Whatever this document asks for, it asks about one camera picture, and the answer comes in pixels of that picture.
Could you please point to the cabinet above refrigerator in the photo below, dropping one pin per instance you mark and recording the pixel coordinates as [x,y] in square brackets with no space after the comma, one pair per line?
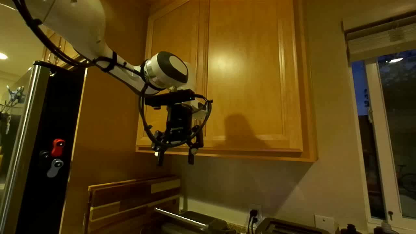
[65,47]

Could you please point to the wall power outlet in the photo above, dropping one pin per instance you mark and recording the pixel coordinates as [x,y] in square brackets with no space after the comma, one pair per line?
[254,216]

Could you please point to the stainless steel refrigerator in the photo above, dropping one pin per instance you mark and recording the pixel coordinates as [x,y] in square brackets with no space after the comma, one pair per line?
[48,106]

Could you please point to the wooden upper cupboard frame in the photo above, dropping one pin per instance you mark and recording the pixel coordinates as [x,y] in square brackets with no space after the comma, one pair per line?
[310,150]

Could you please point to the wooden cutting boards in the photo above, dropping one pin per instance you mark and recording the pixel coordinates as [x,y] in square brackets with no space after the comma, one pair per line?
[128,207]

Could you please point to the kitchen window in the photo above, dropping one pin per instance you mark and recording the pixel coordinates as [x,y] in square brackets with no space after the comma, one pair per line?
[385,99]

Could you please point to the white window blind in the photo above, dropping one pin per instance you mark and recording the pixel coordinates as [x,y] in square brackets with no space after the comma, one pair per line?
[377,38]

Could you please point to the wooden cupboard door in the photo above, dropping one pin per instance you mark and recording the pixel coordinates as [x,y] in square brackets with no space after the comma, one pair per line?
[254,77]
[173,49]

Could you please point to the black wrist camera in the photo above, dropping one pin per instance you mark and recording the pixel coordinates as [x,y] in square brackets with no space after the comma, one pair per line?
[170,98]

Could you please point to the stainless steel toaster oven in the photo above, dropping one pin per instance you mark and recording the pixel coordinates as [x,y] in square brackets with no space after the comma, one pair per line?
[190,223]

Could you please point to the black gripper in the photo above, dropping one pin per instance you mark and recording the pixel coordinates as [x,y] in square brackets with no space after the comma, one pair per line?
[180,129]

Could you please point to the white light switch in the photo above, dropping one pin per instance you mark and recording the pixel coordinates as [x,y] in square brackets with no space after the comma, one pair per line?
[325,223]

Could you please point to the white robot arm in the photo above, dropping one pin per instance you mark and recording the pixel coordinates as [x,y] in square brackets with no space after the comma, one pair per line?
[82,24]

